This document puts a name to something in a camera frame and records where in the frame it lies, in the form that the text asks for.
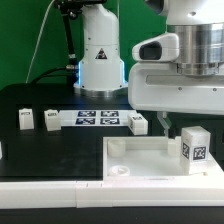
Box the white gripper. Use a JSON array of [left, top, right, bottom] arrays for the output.
[[128, 62, 224, 139]]

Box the white square tabletop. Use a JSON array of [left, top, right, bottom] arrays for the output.
[[103, 136, 223, 180]]

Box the white block at left edge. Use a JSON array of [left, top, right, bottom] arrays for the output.
[[0, 141, 3, 160]]

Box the white L-shaped fence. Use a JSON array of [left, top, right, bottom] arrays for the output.
[[0, 170, 224, 209]]

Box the white marker base plate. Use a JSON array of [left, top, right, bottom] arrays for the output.
[[59, 110, 135, 127]]

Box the black cable bundle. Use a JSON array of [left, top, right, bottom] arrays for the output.
[[29, 0, 84, 85]]

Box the white thin cable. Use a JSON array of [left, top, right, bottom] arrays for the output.
[[25, 0, 56, 84]]

